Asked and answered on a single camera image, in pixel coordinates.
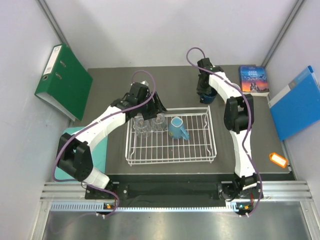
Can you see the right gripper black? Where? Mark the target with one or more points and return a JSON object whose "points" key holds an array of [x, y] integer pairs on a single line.
{"points": [[201, 90]]}

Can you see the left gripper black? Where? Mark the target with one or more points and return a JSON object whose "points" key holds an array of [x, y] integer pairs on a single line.
{"points": [[156, 107]]}

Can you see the dark blue mug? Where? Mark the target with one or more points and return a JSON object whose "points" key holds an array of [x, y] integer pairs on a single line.
{"points": [[207, 98]]}

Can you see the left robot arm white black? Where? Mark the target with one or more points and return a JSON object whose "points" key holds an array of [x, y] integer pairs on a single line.
{"points": [[74, 154]]}

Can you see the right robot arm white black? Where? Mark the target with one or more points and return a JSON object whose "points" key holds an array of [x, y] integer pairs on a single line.
{"points": [[238, 120]]}

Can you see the clear glass right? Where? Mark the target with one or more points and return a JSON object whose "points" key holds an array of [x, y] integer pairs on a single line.
{"points": [[159, 123]]}

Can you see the clear glass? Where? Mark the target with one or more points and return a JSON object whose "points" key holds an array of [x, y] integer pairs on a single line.
{"points": [[142, 128], [159, 123]]}

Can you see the clear glass left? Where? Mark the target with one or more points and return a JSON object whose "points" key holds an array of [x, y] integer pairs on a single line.
{"points": [[142, 128]]}

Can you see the light blue mug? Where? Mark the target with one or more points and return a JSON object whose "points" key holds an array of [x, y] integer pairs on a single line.
{"points": [[176, 129]]}

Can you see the Jane Eyre book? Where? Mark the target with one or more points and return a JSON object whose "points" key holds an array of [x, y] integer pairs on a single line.
{"points": [[253, 80]]}

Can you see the teal cutting board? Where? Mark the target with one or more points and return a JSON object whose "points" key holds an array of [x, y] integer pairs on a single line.
{"points": [[99, 155]]}

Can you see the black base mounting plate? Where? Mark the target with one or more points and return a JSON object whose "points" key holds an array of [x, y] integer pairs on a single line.
{"points": [[172, 190]]}

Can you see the green lever arch binder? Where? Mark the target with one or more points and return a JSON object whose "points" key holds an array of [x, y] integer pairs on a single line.
{"points": [[65, 83]]}

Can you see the blue folder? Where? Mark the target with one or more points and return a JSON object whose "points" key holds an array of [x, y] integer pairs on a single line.
{"points": [[297, 105]]}

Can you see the orange key tag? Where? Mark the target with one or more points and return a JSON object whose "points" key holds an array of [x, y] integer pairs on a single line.
{"points": [[278, 160]]}

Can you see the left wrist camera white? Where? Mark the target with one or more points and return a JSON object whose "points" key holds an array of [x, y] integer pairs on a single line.
{"points": [[144, 82]]}

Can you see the white wire dish rack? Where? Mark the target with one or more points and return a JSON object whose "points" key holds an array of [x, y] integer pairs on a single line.
{"points": [[161, 148]]}

